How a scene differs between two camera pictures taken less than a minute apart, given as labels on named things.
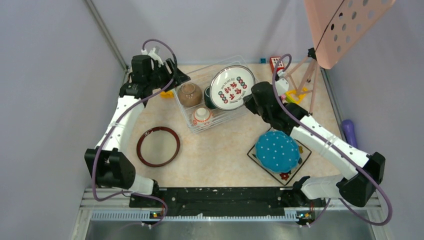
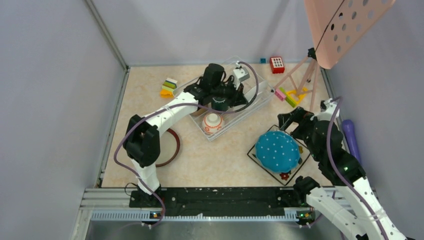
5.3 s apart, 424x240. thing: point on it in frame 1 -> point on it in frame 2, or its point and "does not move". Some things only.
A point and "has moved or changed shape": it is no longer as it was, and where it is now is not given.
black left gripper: [180, 78] -> [237, 97]
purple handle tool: [349, 132] does not move
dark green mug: [207, 98] has moved or changed shape
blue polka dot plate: [277, 152] does not move
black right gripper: [249, 102] -> [299, 113]
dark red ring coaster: [157, 146] does not move
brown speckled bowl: [190, 94] has moved or changed shape
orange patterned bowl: [202, 117] -> [213, 123]
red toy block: [276, 64] does not move
